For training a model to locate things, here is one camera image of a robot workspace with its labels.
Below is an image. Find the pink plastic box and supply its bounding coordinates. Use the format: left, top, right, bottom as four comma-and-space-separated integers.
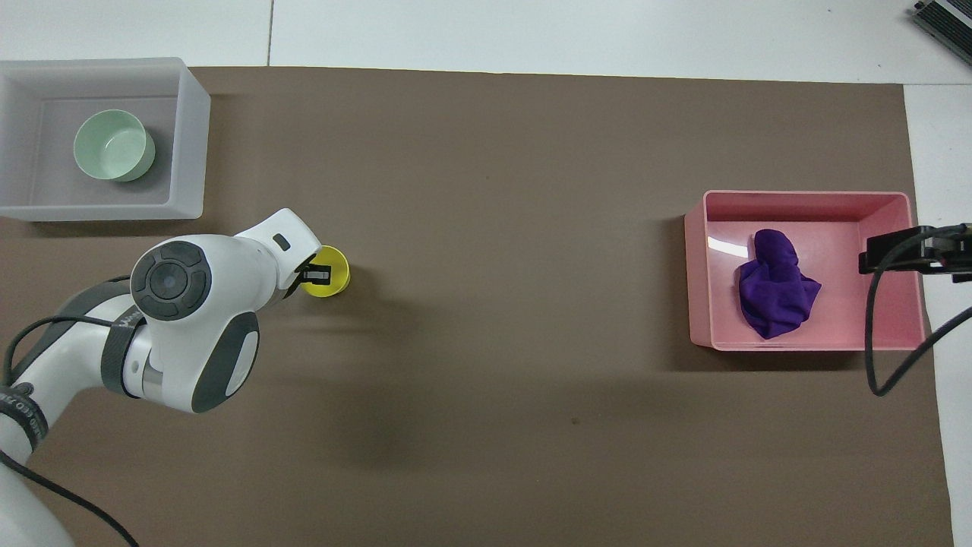
684, 190, 929, 352

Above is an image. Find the translucent white plastic box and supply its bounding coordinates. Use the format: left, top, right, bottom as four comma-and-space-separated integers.
0, 58, 212, 223

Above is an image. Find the light green bowl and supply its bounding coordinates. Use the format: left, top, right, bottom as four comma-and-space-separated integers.
73, 109, 156, 183

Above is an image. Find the purple cloth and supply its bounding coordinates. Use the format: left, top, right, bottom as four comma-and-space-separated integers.
738, 229, 822, 340

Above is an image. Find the grey ribbed metal device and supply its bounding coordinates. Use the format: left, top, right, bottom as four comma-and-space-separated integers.
911, 0, 972, 58

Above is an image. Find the yellow plastic cup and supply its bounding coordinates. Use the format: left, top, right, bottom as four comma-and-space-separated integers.
299, 245, 352, 299

